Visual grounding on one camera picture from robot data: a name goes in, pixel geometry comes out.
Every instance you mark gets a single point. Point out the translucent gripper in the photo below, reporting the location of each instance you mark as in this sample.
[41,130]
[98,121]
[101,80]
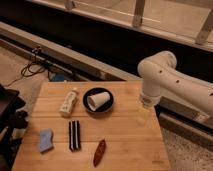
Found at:
[144,113]

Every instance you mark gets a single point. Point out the red chili pepper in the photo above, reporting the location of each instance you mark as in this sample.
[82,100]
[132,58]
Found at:
[98,155]

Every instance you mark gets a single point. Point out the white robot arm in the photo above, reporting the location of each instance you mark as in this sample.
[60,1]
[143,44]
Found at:
[159,72]

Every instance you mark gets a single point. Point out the black round plate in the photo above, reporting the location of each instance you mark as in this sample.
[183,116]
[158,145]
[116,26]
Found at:
[105,107]

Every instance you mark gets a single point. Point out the white paper cup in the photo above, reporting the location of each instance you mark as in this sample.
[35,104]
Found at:
[97,100]

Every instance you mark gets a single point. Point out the wooden cutting board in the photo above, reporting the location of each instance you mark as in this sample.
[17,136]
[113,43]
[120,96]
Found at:
[129,146]

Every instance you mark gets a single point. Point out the white small bottle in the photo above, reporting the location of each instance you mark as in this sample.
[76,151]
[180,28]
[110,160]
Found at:
[68,103]

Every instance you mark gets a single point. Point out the blue object on floor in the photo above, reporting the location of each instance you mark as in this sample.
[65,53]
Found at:
[57,78]

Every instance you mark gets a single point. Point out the black equipment at left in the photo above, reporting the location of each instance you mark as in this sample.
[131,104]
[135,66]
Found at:
[10,102]

